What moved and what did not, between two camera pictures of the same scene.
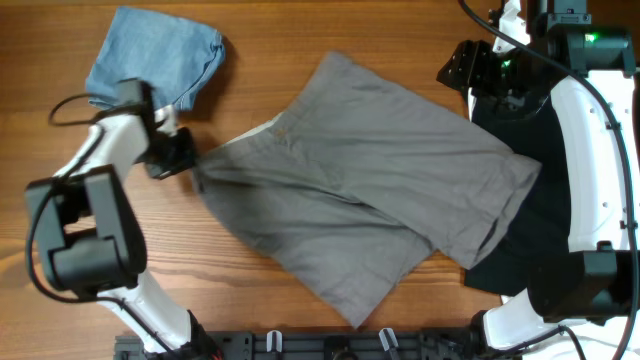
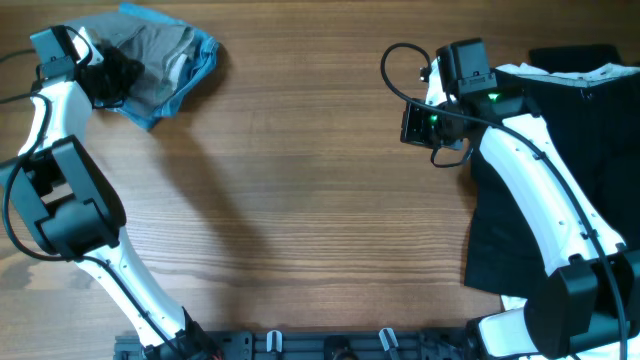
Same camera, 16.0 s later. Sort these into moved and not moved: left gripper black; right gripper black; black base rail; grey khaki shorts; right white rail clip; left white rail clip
Moved: left gripper black; grey khaki shorts; right gripper black
Not moved: right white rail clip; black base rail; left white rail clip
